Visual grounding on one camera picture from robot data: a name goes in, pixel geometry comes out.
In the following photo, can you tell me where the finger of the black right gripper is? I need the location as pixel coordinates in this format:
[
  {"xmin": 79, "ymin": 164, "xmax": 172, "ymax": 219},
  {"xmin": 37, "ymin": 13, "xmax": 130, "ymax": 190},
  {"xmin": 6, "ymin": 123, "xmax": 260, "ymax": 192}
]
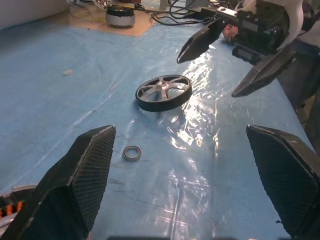
[
  {"xmin": 231, "ymin": 46, "xmax": 297, "ymax": 98},
  {"xmin": 176, "ymin": 18, "xmax": 227, "ymax": 64}
]

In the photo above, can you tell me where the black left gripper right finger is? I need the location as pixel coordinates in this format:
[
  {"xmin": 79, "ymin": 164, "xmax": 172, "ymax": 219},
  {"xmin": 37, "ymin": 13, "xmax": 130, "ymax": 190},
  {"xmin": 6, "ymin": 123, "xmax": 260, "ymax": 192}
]
[{"xmin": 245, "ymin": 123, "xmax": 320, "ymax": 240}]

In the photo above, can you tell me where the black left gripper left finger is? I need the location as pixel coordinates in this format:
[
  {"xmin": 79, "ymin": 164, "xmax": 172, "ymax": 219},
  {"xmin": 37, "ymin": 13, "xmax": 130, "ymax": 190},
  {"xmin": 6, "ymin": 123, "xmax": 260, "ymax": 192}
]
[{"xmin": 0, "ymin": 124, "xmax": 117, "ymax": 240}]

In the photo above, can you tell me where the silver motor stator housing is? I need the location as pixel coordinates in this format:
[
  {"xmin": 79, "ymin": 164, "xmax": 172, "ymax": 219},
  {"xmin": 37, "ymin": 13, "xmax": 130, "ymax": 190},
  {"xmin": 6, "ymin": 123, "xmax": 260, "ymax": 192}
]
[{"xmin": 0, "ymin": 184, "xmax": 38, "ymax": 226}]

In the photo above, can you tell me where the black-rimmed silver spoked rotor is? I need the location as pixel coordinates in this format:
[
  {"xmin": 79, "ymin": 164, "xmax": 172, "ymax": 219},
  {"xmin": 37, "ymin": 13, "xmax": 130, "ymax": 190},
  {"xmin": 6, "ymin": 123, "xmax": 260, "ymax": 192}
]
[{"xmin": 135, "ymin": 74, "xmax": 193, "ymax": 112}]

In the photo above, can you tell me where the silver wheel-shaped metal part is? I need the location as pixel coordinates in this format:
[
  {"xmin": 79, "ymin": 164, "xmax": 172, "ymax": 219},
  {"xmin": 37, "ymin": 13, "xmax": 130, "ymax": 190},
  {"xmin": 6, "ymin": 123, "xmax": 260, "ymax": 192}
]
[{"xmin": 104, "ymin": 5, "xmax": 137, "ymax": 29}]

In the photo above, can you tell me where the round metal gear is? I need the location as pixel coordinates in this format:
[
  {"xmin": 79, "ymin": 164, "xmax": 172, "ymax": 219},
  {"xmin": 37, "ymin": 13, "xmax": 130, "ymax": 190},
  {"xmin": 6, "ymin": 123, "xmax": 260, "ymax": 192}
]
[{"xmin": 92, "ymin": 0, "xmax": 113, "ymax": 8}]

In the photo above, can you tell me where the black adapter box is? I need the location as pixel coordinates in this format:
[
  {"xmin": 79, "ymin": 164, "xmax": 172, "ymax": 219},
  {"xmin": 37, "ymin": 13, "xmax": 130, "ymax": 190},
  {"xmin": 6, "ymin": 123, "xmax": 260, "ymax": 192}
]
[{"xmin": 183, "ymin": 6, "xmax": 218, "ymax": 19}]

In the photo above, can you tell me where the brown cardboard sheet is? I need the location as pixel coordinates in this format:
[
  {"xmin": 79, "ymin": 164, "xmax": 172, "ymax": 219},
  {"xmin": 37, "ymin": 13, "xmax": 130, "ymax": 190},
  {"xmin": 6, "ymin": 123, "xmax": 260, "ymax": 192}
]
[{"xmin": 68, "ymin": 0, "xmax": 158, "ymax": 38}]

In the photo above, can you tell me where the blue plastic table cover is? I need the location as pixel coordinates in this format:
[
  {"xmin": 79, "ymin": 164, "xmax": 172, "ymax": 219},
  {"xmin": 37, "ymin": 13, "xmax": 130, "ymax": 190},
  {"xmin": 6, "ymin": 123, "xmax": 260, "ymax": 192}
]
[{"xmin": 0, "ymin": 14, "xmax": 316, "ymax": 240}]

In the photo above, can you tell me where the thick black cable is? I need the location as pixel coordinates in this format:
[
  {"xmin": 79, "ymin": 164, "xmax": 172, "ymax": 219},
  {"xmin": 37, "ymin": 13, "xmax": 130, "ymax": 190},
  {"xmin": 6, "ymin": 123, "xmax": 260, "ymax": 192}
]
[{"xmin": 149, "ymin": 11, "xmax": 218, "ymax": 26}]

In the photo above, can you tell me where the thin dark cable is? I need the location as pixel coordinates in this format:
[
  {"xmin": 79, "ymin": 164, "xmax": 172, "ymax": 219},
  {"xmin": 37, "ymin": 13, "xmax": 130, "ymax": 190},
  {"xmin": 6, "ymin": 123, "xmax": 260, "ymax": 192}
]
[{"xmin": 167, "ymin": 0, "xmax": 201, "ymax": 15}]

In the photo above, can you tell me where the small silver bearing ring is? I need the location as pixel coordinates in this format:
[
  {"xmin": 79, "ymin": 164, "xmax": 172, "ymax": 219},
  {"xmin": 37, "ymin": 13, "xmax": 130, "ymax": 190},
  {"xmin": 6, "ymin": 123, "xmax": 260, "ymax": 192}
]
[{"xmin": 122, "ymin": 145, "xmax": 142, "ymax": 162}]

